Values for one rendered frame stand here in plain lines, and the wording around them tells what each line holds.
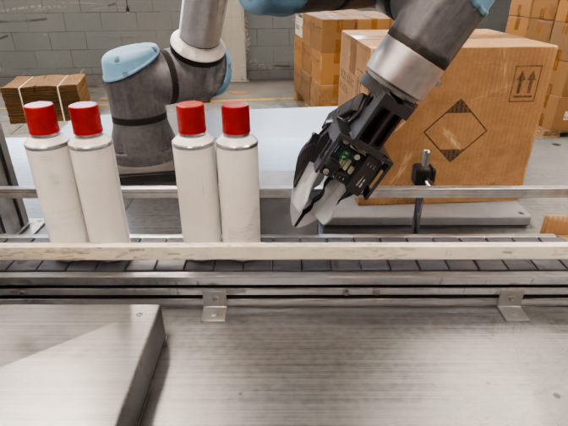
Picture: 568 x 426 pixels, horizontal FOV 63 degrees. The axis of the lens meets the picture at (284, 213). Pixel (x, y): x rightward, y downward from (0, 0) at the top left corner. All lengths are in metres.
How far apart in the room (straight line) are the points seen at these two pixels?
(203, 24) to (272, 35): 5.14
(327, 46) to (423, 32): 3.40
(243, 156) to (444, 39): 0.25
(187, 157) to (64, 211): 0.18
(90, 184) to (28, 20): 5.81
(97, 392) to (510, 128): 0.73
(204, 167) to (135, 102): 0.46
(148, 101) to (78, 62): 5.31
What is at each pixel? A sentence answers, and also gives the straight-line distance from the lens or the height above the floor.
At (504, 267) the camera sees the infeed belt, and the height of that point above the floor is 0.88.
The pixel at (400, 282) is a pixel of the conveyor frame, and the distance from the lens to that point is 0.62.
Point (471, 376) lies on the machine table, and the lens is 0.58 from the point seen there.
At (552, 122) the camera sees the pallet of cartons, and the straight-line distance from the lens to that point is 4.12.
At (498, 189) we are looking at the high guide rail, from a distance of 0.69.
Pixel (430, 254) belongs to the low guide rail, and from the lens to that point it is 0.62.
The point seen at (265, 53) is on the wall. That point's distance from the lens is 6.13.
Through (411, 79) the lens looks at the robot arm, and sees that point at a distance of 0.52.
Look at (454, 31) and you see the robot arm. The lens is 0.52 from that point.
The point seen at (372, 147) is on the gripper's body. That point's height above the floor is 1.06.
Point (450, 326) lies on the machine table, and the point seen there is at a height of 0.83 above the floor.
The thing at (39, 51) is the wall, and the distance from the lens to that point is 6.41.
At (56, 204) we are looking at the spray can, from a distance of 0.64.
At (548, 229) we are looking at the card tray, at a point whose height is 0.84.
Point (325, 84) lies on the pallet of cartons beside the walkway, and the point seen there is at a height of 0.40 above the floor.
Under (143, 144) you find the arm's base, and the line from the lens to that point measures 1.03.
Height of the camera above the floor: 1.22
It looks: 27 degrees down
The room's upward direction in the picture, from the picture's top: straight up
